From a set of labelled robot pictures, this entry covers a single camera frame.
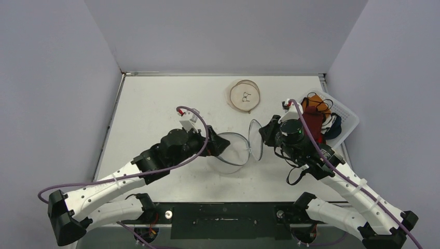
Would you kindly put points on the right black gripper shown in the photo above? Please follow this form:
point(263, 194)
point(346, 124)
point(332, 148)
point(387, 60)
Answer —
point(270, 128)

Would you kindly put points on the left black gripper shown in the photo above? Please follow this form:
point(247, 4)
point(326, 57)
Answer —
point(217, 144)

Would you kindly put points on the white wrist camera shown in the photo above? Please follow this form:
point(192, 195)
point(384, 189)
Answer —
point(290, 111)
point(188, 122)

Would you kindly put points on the blue-trim mesh laundry bag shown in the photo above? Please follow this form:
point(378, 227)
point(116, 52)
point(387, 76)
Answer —
point(240, 152)

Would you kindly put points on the maroon satin bra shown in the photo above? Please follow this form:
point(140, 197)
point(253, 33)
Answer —
point(314, 120)

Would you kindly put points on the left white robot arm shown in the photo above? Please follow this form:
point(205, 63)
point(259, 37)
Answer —
point(72, 214)

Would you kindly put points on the white plastic basket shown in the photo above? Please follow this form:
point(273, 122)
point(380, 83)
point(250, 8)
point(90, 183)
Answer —
point(349, 120)

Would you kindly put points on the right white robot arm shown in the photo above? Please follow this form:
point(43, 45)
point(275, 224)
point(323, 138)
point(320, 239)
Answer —
point(319, 160)

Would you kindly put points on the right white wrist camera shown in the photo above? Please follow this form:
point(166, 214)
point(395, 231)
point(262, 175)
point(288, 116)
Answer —
point(290, 111)

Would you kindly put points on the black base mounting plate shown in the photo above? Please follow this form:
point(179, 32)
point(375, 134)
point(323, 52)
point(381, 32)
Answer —
point(230, 220)

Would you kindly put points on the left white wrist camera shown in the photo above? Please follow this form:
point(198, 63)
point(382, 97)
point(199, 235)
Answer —
point(188, 122)

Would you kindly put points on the navy blue bra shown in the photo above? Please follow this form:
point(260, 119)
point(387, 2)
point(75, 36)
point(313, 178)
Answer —
point(335, 130)

